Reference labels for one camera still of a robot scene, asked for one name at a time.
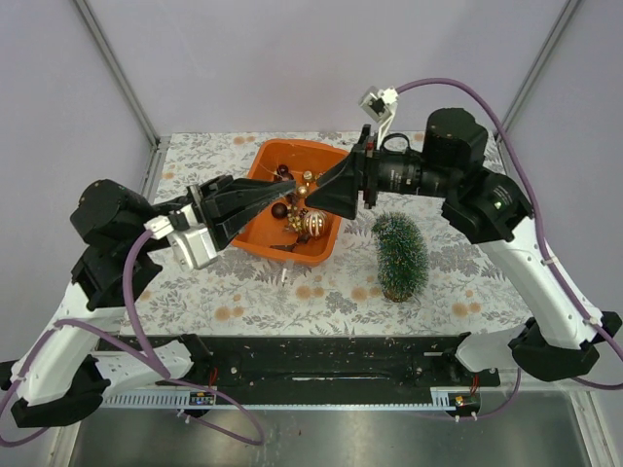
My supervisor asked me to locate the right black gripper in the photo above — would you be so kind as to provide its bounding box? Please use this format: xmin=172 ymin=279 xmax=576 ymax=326
xmin=305 ymin=124 xmax=457 ymax=219

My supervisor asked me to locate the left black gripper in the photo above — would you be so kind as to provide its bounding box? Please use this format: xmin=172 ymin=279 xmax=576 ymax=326
xmin=156 ymin=172 xmax=300 ymax=251

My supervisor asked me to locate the orange plastic bin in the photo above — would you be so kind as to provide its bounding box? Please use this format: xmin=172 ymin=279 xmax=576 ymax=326
xmin=232 ymin=139 xmax=348 ymax=267

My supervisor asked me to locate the small green christmas tree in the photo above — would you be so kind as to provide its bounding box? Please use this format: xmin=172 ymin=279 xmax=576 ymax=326
xmin=372 ymin=212 xmax=429 ymax=303

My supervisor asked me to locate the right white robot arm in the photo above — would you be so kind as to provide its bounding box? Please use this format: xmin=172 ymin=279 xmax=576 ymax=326
xmin=306 ymin=108 xmax=622 ymax=385

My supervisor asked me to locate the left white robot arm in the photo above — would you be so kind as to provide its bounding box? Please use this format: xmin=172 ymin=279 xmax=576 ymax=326
xmin=1 ymin=175 xmax=295 ymax=428

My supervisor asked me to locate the large striped gold bauble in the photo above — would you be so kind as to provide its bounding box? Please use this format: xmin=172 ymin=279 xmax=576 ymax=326
xmin=303 ymin=210 xmax=330 ymax=238

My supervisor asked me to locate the dark brown bauble lower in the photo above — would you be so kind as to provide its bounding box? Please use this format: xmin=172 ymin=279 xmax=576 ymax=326
xmin=271 ymin=202 xmax=288 ymax=219

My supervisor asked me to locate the floral table mat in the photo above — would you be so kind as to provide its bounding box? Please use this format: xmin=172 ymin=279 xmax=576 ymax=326
xmin=120 ymin=128 xmax=522 ymax=338

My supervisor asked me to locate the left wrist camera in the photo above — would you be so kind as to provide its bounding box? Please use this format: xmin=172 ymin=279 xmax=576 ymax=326
xmin=144 ymin=208 xmax=218 ymax=270

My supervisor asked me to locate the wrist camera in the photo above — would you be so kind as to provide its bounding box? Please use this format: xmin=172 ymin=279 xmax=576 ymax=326
xmin=144 ymin=208 xmax=218 ymax=270
xmin=359 ymin=87 xmax=399 ymax=144

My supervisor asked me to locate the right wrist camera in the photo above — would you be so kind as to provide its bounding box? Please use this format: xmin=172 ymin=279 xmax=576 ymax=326
xmin=359 ymin=87 xmax=399 ymax=144

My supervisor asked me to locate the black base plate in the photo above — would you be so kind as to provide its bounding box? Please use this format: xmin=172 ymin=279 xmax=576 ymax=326
xmin=180 ymin=335 xmax=500 ymax=411

